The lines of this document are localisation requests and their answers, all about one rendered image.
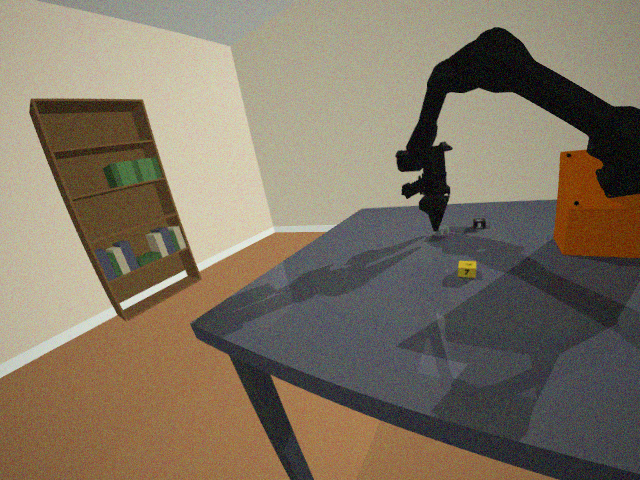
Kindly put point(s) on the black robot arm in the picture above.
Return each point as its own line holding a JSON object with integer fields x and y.
{"x": 499, "y": 62}

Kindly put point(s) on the yellow digit block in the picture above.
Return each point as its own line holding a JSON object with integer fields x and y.
{"x": 467, "y": 269}

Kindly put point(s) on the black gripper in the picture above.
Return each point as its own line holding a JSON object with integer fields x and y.
{"x": 434, "y": 202}

